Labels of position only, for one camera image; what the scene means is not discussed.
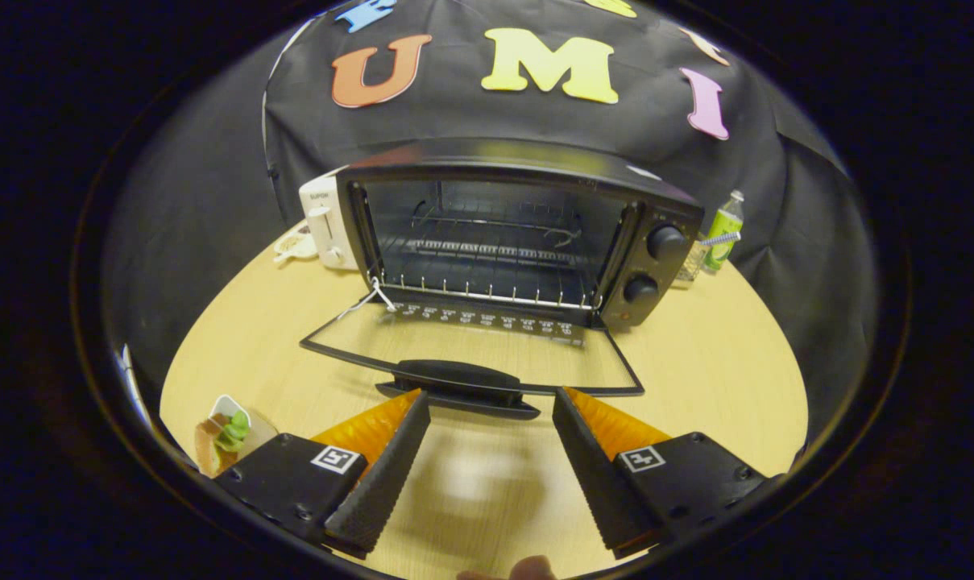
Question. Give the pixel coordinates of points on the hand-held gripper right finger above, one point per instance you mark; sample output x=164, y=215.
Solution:
x=599, y=483

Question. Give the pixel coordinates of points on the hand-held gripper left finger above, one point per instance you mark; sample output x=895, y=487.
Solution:
x=382, y=483

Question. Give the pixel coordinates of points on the toast sandwich with lettuce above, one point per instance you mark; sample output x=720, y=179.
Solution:
x=209, y=447

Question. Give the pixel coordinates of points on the black toaster oven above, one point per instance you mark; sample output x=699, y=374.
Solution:
x=495, y=153

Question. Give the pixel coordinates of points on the white paper food tray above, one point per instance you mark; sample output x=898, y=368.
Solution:
x=261, y=431

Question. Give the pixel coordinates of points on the white pop-up toaster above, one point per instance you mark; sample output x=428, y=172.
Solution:
x=325, y=225

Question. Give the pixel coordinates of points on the small clear glass container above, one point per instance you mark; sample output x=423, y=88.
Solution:
x=690, y=262

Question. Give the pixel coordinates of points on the small white dish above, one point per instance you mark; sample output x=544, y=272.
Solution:
x=293, y=246

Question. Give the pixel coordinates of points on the blue striped straw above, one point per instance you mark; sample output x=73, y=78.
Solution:
x=720, y=238

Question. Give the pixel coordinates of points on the green label drink bottle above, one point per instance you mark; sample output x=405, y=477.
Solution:
x=724, y=234

